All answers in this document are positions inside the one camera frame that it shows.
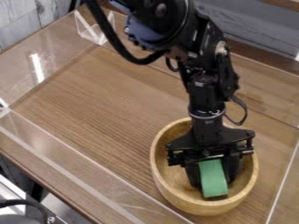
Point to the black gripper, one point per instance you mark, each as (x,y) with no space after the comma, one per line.
(210,140)

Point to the green rectangular block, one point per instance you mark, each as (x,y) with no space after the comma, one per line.
(213,179)

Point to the clear acrylic tray wall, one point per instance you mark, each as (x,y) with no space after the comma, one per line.
(84,112)

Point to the clear acrylic corner bracket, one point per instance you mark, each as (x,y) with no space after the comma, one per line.
(90,32)

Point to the black metal table frame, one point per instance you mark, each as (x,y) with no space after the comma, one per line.
(41,207)

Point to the brown wooden bowl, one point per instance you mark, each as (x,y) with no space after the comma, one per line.
(174,184)

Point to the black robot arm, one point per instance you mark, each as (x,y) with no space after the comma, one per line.
(173,30)

